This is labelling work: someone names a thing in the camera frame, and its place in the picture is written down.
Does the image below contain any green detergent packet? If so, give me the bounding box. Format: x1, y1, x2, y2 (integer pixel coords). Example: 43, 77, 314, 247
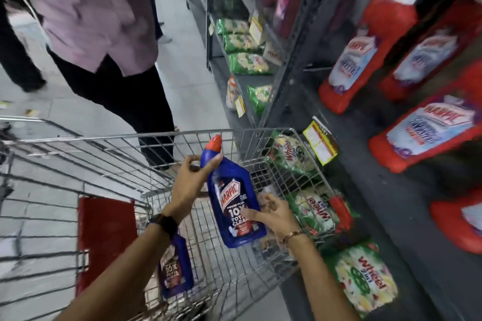
228, 52, 273, 75
247, 85, 273, 115
325, 243, 398, 318
286, 186, 341, 238
223, 33, 261, 54
265, 130, 318, 175
216, 18, 250, 35

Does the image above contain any black wristwatch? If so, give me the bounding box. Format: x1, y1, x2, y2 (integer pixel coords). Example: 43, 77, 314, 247
148, 213, 179, 239

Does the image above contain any dark metal shelf rack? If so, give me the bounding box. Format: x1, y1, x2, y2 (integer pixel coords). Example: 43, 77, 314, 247
175, 0, 482, 321

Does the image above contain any red toilet cleaner bottle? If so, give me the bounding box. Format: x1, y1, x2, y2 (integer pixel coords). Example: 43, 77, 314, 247
429, 187, 482, 256
318, 0, 434, 115
378, 0, 482, 102
368, 60, 482, 174

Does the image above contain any red cart seat flap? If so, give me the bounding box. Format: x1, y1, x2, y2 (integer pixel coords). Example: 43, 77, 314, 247
76, 197, 139, 297

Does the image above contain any white orange detergent packet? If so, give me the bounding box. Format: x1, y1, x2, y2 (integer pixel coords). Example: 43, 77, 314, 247
225, 76, 242, 111

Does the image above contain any person's left hand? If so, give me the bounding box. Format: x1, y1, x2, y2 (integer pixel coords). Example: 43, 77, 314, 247
163, 154, 223, 222

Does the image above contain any white shelf price tag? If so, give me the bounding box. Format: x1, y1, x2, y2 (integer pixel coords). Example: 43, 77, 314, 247
262, 42, 283, 67

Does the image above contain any gold bracelet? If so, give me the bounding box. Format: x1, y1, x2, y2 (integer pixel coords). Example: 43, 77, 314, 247
282, 230, 306, 246

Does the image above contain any metal wire shopping cart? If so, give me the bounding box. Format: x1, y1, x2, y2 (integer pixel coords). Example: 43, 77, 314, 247
0, 117, 354, 321

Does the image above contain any person's right hand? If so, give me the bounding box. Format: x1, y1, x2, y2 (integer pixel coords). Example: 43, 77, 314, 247
241, 192, 303, 243

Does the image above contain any person's right forearm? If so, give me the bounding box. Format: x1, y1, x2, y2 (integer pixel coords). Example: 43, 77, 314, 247
285, 233, 360, 321

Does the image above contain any blue toilet cleaner bottle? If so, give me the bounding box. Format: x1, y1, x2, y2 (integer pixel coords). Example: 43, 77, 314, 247
157, 234, 195, 299
200, 135, 267, 249

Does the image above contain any person's left forearm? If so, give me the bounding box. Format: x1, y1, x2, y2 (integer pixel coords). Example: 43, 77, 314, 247
56, 215, 178, 321

